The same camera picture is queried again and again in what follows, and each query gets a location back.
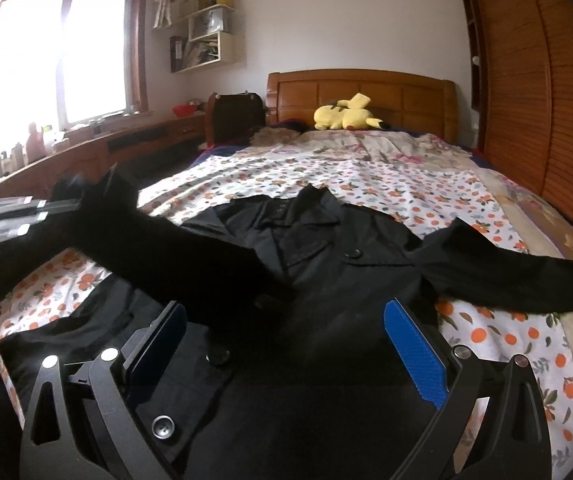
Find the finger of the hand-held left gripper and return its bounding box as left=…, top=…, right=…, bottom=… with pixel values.
left=0, top=211, right=50, bottom=242
left=0, top=196, right=83, bottom=217

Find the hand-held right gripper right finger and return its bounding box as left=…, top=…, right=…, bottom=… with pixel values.
left=382, top=299, right=552, bottom=480

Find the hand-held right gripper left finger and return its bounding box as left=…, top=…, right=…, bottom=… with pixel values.
left=19, top=301, right=190, bottom=480

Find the black coat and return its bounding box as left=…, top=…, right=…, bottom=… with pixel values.
left=0, top=162, right=573, bottom=480

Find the row of small bottles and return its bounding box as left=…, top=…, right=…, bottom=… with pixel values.
left=0, top=142, right=24, bottom=181

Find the pink bottle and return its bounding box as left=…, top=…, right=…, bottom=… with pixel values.
left=25, top=122, right=47, bottom=166

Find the wooden framed window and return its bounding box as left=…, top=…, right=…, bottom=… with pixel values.
left=0, top=0, right=150, bottom=161

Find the wooden desk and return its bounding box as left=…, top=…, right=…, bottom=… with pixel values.
left=0, top=112, right=207, bottom=201

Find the bed with orange-print sheet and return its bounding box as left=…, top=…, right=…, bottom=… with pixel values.
left=0, top=130, right=573, bottom=480

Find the beige floral quilt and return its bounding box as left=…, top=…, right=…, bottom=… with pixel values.
left=251, top=127, right=573, bottom=411

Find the black chair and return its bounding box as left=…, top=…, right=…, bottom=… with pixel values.
left=205, top=92, right=267, bottom=148

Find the yellow plush toy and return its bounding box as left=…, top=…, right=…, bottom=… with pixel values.
left=313, top=93, right=384, bottom=132

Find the wooden bed headboard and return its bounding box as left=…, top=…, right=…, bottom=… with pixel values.
left=265, top=69, right=458, bottom=138

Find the wooden wardrobe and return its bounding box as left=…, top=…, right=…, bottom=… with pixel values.
left=453, top=0, right=573, bottom=271

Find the white wall shelf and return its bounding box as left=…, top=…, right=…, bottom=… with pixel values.
left=169, top=4, right=247, bottom=73

